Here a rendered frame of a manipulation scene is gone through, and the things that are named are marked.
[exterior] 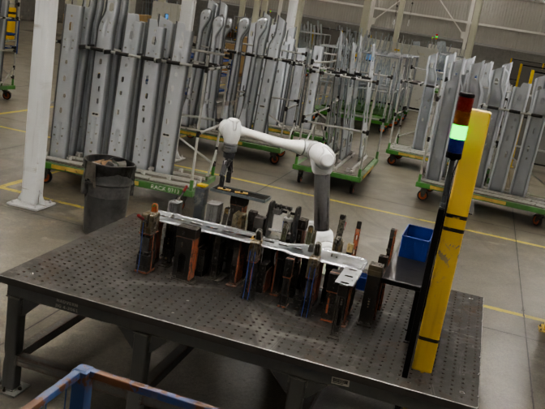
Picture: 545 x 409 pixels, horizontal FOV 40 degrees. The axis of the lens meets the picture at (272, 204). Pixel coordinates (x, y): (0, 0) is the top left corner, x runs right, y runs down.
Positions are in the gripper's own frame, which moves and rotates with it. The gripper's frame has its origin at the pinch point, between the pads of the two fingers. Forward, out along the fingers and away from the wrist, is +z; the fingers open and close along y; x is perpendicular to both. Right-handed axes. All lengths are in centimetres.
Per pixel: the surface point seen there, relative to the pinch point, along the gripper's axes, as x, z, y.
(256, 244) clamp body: 40, 16, 57
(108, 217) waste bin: -157, 101, -172
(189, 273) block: 3, 43, 55
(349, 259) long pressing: 90, 19, 35
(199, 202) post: -13.5, 15.3, 3.3
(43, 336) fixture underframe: -76, 97, 74
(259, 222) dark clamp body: 31.2, 14.7, 19.5
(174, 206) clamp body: -23.7, 16.4, 20.8
